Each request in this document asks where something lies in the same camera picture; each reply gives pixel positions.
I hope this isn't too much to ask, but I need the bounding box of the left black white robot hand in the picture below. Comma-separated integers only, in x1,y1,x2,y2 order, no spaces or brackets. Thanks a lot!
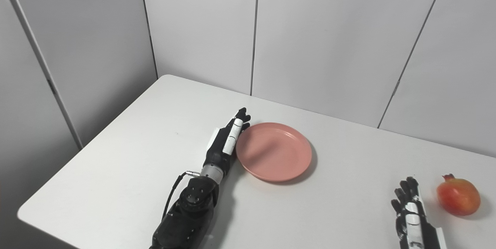
203,107,251,176

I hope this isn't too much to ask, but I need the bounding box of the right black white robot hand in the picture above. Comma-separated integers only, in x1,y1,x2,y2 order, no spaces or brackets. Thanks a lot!
391,176,448,249

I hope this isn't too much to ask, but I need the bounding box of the red pomegranate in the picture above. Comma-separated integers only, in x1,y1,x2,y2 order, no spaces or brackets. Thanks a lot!
437,174,482,216

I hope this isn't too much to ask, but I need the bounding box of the pink round plate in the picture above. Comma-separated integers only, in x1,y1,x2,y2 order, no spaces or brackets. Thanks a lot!
236,122,313,183

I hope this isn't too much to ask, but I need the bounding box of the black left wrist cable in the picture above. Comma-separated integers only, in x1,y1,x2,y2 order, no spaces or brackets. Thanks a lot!
162,170,201,223

